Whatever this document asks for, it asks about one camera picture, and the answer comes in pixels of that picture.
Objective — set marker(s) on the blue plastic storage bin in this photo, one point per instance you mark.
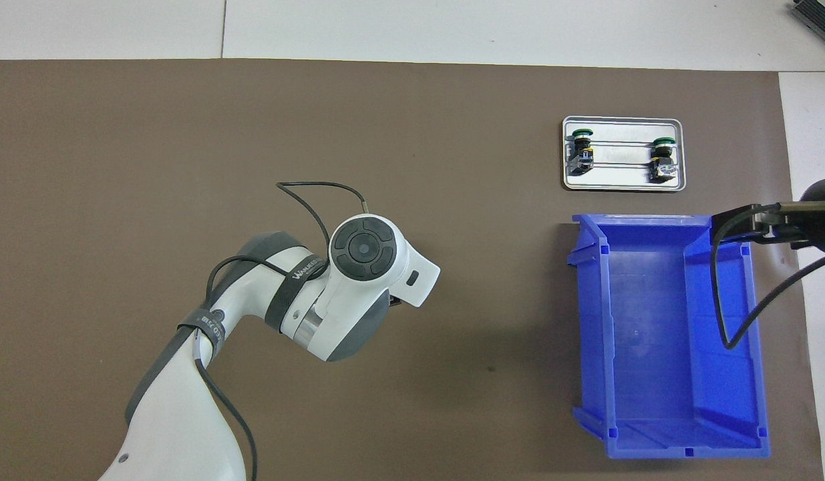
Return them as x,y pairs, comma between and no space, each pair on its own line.
652,347

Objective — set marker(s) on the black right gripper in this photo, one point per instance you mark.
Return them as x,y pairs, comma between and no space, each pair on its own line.
823,214

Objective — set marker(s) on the silver metal tray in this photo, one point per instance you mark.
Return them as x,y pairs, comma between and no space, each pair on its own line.
622,174

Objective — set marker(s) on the green push button switch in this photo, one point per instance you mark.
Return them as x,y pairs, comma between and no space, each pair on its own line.
663,164
581,155

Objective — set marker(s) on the grey device corner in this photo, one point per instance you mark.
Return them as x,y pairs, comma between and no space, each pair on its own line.
819,17

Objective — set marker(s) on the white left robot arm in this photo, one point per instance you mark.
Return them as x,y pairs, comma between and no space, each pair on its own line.
178,414

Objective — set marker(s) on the brown table mat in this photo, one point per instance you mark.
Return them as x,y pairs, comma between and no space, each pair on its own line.
452,367

